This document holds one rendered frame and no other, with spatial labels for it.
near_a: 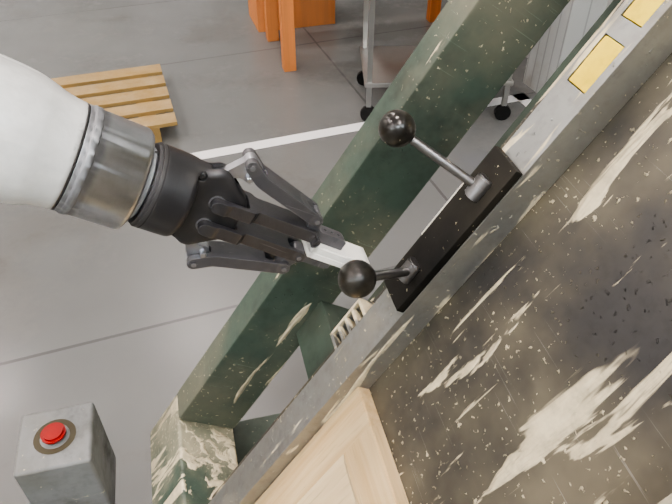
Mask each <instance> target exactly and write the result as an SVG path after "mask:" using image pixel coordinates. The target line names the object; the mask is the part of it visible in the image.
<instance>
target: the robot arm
mask: <svg viewBox="0 0 672 504"><path fill-rule="evenodd" d="M242 156H243V157H241V158H239V159H237V160H235V161H233V162H231V163H229V164H225V163H222V162H206V161H204V160H202V159H200V158H198V157H197V156H195V155H193V154H190V153H188V152H185V151H183V150H180V149H178V148H175V147H173V146H170V145H168V144H165V143H163V142H159V143H156V144H155V135H154V133H153V131H152V130H151V129H150V128H148V127H146V126H143V125H141V124H138V123H136V122H133V121H131V120H128V119H126V118H123V117H121V116H119V115H116V114H114V113H111V112H109V111H106V110H104V109H103V108H102V107H100V106H97V105H91V104H89V103H87V102H85V101H83V100H81V99H79V98H77V97H75V96H74V95H72V94H71V93H69V92H68V91H66V90H65V89H63V88H62V87H61V86H60V85H58V84H57V83H56V82H54V81H53V80H51V79H50V78H49V77H47V76H46V75H44V74H43V73H41V72H39V71H37V70H35V69H33V68H31V67H29V66H27V65H25V64H23V63H21V62H19V61H16V60H14V59H12V58H9V57H7V56H5V55H2V54H0V203H4V204H10V205H31V206H38V207H42V208H46V209H50V210H54V211H56V212H57V213H59V214H63V215H66V214H67V215H70V216H73V217H76V218H79V219H83V220H86V221H89V222H92V223H95V224H99V225H102V226H105V227H108V228H112V229H118V228H120V227H122V226H123V225H124V224H125V223H126V222H127V221H128V222H129V223H130V225H131V226H133V227H136V228H139V229H142V230H146V231H149V232H152V233H155V234H158V235H161V236H170V235H172V236H173V237H175V238H176V239H177V240H178V241H179V242H180V243H182V244H185V251H186V261H187V266H188V268H190V269H199V268H205V267H212V266H214V267H223V268H233V269H242V270H251V271H261V272H270V273H279V274H285V273H287V272H288V271H289V270H290V266H291V265H293V264H294V263H296V262H297V263H298V262H305V263H308V264H311V265H314V266H318V267H320V268H328V267H329V266H330V265H333V266H336V267H339V268H341V267H342V266H343V265H344V264H345V263H347V262H348V261H351V260H363V261H366V262H367V263H369V260H368V258H367V256H366V253H365V251H364V249H363V248H362V247H360V246H357V245H354V244H351V243H349V242H346V241H345V240H344V237H343V235H342V234H341V233H340V232H339V231H336V230H334V229H331V228H328V227H326V226H323V225H322V224H323V218H322V215H321V213H320V210H319V207H318V205H317V203H316V202H314V201H313V200H312V199H310V198H309V197H308V196H306V195H305V194H303V193H302V192H301V191H299V190H298V189H297V188H295V187H294V186H293V185H291V184H290V183H288V182H287V181H286V180H284V179H283V178H282V177H280V176H279V175H278V174H276V173H275V172H273V171H272V170H271V169H269V168H268V167H267V166H265V165H264V164H263V162H262V161H261V159H260V158H259V156H258V154H257V153H256V151H255V150H254V149H253V148H246V149H244V150H243V152H242ZM236 178H241V179H243V180H244V181H246V182H247V183H249V184H250V183H252V182H254V183H255V185H256V186H257V187H258V188H259V189H260V190H262V191H263V192H264V193H266V194H267V195H269V196H270V197H272V198H273V199H275V200H276V201H277V202H279V203H280V204H282V205H283V206H285V207H286V208H287V209H285V208H282V207H280V206H277V205H274V204H272V203H269V202H267V201H264V200H261V199H259V198H256V197H255V196H254V195H253V194H252V193H250V192H248V191H245V190H243V189H242V187H241V185H240V184H239V182H238V180H237V179H236ZM288 209H289V210H288ZM217 239H219V240H222V241H225V242H221V241H211V240H217ZM299 239H301V240H302V242H300V240H299ZM369 264H370V263H369Z"/></svg>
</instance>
